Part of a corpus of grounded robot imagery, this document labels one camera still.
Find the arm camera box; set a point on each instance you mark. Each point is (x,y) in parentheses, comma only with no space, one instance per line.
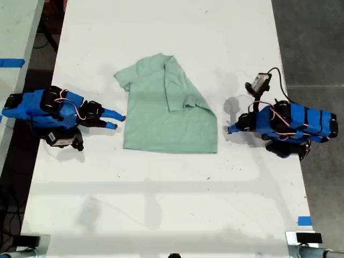
(261,80)
(60,140)

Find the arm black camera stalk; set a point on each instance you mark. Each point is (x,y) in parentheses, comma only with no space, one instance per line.
(259,95)
(79,141)

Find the pale side table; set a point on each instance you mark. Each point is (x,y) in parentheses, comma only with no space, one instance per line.
(16,32)

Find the short blue tape strip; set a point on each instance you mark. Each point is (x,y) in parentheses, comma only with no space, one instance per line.
(305,221)

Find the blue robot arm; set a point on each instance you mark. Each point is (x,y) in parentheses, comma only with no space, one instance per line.
(35,108)
(309,121)

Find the metal bracket with black pad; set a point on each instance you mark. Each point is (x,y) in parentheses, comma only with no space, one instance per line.
(307,237)
(32,240)

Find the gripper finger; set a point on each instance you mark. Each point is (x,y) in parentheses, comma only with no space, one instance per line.
(107,124)
(237,124)
(113,114)
(237,130)

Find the pale green T-shirt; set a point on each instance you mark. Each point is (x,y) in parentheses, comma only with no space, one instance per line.
(161,121)

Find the long blue tape strip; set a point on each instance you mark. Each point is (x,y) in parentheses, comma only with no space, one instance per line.
(12,62)

